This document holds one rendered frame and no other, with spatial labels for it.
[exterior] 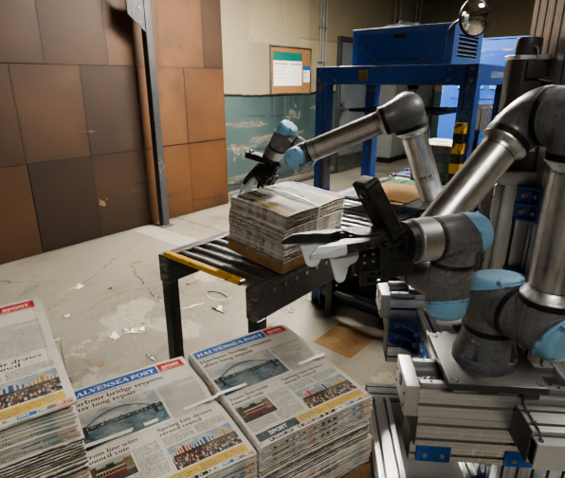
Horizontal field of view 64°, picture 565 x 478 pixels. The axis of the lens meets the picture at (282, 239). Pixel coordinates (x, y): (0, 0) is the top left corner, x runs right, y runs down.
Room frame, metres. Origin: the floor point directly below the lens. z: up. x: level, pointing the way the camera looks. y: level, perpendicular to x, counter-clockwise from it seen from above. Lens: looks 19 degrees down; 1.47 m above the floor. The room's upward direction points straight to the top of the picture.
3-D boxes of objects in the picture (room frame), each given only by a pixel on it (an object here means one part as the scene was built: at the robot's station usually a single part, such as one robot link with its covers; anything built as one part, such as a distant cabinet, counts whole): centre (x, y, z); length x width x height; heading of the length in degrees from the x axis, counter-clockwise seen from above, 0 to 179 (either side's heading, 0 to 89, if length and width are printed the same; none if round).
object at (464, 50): (2.85, -0.78, 1.65); 0.60 x 0.45 x 0.20; 50
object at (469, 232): (0.75, -0.30, 1.21); 0.11 x 0.08 x 0.09; 111
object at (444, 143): (3.29, -1.15, 0.93); 0.38 x 0.30 x 0.26; 140
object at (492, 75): (2.85, -0.78, 1.50); 0.94 x 0.68 x 0.10; 50
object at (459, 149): (2.30, -0.89, 1.05); 0.05 x 0.05 x 0.45; 50
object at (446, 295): (0.76, -0.30, 1.12); 0.11 x 0.08 x 0.11; 21
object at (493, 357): (0.97, -0.50, 0.87); 0.15 x 0.15 x 0.10
